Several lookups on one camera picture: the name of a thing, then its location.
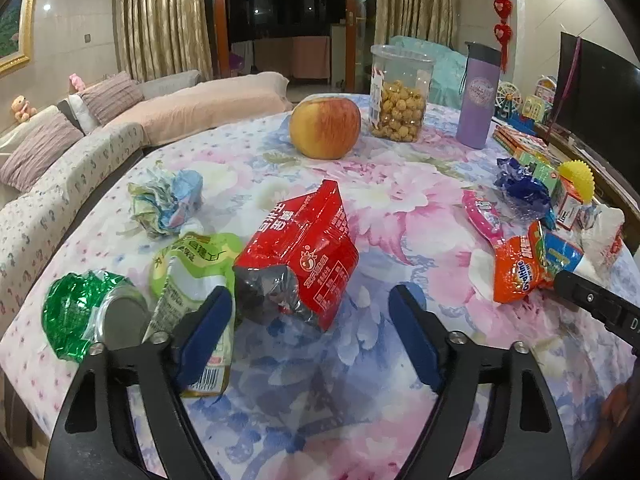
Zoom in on green foil wrapper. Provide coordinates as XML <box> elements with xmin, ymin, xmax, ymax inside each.
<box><xmin>41</xmin><ymin>270</ymin><xmax>151</xmax><ymax>363</ymax></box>

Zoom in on orange Ovaltine wrapper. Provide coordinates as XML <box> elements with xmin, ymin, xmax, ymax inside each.
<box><xmin>494</xmin><ymin>220</ymin><xmax>548</xmax><ymax>304</ymax></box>

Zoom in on framed wall picture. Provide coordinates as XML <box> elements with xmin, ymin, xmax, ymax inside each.
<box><xmin>0</xmin><ymin>0</ymin><xmax>35</xmax><ymax>76</ymax></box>

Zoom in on red hanging knot decoration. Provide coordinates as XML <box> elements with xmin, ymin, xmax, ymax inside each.
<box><xmin>492</xmin><ymin>0</ymin><xmax>513</xmax><ymax>74</ymax></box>

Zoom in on floral tablecloth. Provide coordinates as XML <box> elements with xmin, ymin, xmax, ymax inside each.
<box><xmin>1</xmin><ymin>105</ymin><xmax>634</xmax><ymax>479</ymax></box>

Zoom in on black television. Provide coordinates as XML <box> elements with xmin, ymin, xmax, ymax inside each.
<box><xmin>551</xmin><ymin>32</ymin><xmax>639</xmax><ymax>188</ymax></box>

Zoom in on red yellow apple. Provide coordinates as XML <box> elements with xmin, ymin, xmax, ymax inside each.
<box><xmin>288</xmin><ymin>96</ymin><xmax>361</xmax><ymax>160</ymax></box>

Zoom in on striped pink cushion far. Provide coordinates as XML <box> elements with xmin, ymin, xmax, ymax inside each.
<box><xmin>79</xmin><ymin>72</ymin><xmax>144</xmax><ymax>126</ymax></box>

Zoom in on white plastic bag red print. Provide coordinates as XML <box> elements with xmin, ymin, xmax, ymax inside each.
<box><xmin>576</xmin><ymin>202</ymin><xmax>625</xmax><ymax>286</ymax></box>

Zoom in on pink snack wrapper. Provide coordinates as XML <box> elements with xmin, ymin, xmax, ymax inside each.
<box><xmin>462</xmin><ymin>190</ymin><xmax>506</xmax><ymax>248</ymax></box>

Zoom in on green white snack pouch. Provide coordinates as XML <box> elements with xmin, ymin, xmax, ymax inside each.
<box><xmin>144</xmin><ymin>232</ymin><xmax>243</xmax><ymax>396</ymax></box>

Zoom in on gold curtain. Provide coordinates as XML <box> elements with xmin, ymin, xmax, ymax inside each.
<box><xmin>115</xmin><ymin>0</ymin><xmax>214</xmax><ymax>82</ymax></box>
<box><xmin>374</xmin><ymin>0</ymin><xmax>458</xmax><ymax>48</ymax></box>

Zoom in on clear jar of snacks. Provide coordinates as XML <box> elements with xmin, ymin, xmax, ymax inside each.
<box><xmin>369</xmin><ymin>44</ymin><xmax>434</xmax><ymax>143</ymax></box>

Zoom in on striped pink cushion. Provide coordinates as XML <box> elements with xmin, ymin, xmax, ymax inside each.
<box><xmin>79</xmin><ymin>72</ymin><xmax>144</xmax><ymax>126</ymax></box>
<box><xmin>1</xmin><ymin>110</ymin><xmax>84</xmax><ymax>193</ymax></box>

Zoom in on crumpled dark blue wrapper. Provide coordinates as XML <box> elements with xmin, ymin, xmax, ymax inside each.
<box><xmin>494</xmin><ymin>157</ymin><xmax>556</xmax><ymax>230</ymax></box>

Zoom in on red white milk carton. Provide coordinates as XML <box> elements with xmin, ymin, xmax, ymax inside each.
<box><xmin>551</xmin><ymin>177</ymin><xmax>584</xmax><ymax>231</ymax></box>

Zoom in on light blue wrapper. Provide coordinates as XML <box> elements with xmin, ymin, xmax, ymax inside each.
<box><xmin>544</xmin><ymin>232</ymin><xmax>584</xmax><ymax>281</ymax></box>

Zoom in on purple tumbler black lid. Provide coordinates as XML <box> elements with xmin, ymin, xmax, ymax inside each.
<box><xmin>456</xmin><ymin>41</ymin><xmax>501</xmax><ymax>150</ymax></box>

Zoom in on toy ferris wheel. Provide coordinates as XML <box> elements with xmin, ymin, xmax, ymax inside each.
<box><xmin>495</xmin><ymin>80</ymin><xmax>523</xmax><ymax>122</ymax></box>

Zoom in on sofa with pink cover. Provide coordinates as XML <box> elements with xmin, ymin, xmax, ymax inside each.
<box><xmin>1</xmin><ymin>72</ymin><xmax>291</xmax><ymax>327</ymax></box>

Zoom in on red snack bag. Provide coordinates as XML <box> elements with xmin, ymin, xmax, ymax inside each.
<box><xmin>233</xmin><ymin>180</ymin><xmax>359</xmax><ymax>332</ymax></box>

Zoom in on teal covered furniture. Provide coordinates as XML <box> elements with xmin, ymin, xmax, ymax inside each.
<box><xmin>390</xmin><ymin>36</ymin><xmax>466</xmax><ymax>110</ymax></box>

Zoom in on yellow foam fruit net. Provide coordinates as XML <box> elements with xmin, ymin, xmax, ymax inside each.
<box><xmin>558</xmin><ymin>159</ymin><xmax>594</xmax><ymax>204</ymax></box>

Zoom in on green small carton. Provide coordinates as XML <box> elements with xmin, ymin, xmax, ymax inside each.
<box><xmin>516</xmin><ymin>152</ymin><xmax>560</xmax><ymax>195</ymax></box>

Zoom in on gold curtain right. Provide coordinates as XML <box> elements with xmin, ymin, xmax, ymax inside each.
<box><xmin>374</xmin><ymin>0</ymin><xmax>458</xmax><ymax>48</ymax></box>

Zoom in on crumpled blue green wrapper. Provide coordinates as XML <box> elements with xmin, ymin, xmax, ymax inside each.
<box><xmin>127</xmin><ymin>166</ymin><xmax>204</xmax><ymax>238</ymax></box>

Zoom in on white tissue piece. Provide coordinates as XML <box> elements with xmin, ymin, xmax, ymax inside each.
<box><xmin>469</xmin><ymin>249</ymin><xmax>498</xmax><ymax>306</ymax></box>

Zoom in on gold curtain left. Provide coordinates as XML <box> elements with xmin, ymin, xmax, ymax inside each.
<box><xmin>115</xmin><ymin>0</ymin><xmax>214</xmax><ymax>82</ymax></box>

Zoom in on plush teddy toy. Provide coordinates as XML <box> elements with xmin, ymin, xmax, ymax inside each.
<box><xmin>11</xmin><ymin>96</ymin><xmax>38</xmax><ymax>124</ymax></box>

